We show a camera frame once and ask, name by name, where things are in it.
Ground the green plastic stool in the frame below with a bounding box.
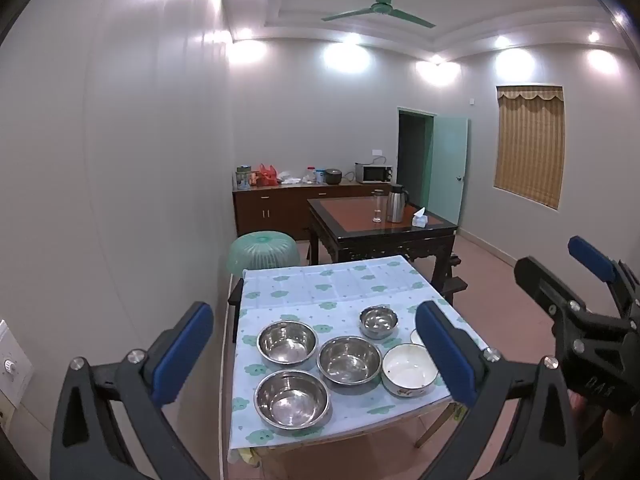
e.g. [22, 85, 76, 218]
[229, 231, 301, 277]

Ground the green door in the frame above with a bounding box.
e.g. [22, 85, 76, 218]
[431, 116, 470, 233]

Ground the green door frame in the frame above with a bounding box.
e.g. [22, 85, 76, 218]
[397, 107, 435, 206]

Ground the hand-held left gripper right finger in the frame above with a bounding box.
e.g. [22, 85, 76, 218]
[415, 301, 598, 480]

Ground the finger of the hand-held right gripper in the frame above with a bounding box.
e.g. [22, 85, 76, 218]
[514, 256, 587, 336]
[567, 235, 640, 317]

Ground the dark wooden bench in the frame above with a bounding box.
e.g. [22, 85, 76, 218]
[435, 255, 468, 306]

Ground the brown wooden sideboard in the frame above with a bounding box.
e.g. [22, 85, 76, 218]
[232, 182, 396, 241]

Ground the green cloud print tablecloth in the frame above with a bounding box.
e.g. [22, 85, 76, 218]
[227, 255, 491, 467]

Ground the white wall dial switch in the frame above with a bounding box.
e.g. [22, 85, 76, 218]
[0, 319, 35, 411]

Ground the dark wooden table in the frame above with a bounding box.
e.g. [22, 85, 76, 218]
[306, 196, 458, 306]

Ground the large steel bowl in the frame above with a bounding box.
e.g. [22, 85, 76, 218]
[317, 336, 383, 387]
[254, 370, 332, 430]
[256, 321, 319, 372]

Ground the white microwave oven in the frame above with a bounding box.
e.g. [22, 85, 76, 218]
[355, 162, 393, 184]

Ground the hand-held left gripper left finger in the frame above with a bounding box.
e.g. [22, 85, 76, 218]
[30, 301, 216, 480]

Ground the large white enamel bowl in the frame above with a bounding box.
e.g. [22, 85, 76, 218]
[382, 343, 441, 399]

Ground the person's right hand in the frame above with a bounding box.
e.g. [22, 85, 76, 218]
[570, 392, 640, 461]

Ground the small steel bowl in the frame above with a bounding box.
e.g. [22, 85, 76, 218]
[359, 305, 399, 339]

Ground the yellow window blind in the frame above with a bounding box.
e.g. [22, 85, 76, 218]
[494, 85, 566, 210]

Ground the steel thermos jug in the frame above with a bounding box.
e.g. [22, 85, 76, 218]
[386, 184, 410, 224]

